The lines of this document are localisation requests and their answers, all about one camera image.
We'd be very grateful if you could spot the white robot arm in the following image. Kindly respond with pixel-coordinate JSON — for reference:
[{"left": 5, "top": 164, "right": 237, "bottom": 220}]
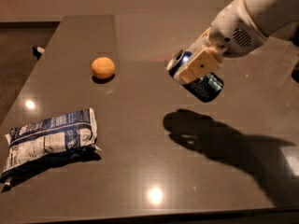
[{"left": 167, "top": 0, "right": 299, "bottom": 85}]

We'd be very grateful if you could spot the blue white chip bag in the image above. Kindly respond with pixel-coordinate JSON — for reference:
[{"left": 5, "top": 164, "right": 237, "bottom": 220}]
[{"left": 0, "top": 108, "right": 99, "bottom": 186}]

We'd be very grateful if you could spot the small black white object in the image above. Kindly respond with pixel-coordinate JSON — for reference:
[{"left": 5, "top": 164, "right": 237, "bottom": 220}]
[{"left": 32, "top": 46, "right": 45, "bottom": 60}]

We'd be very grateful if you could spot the orange fruit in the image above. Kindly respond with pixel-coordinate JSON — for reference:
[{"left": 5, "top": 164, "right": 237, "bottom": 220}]
[{"left": 91, "top": 57, "right": 115, "bottom": 79}]

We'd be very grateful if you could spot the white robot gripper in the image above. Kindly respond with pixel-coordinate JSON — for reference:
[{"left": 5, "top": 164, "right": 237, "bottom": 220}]
[{"left": 173, "top": 0, "right": 268, "bottom": 84}]

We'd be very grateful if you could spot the blue pepsi can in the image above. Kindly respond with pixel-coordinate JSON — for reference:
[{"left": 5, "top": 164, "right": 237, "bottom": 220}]
[{"left": 167, "top": 49, "right": 224, "bottom": 103}]

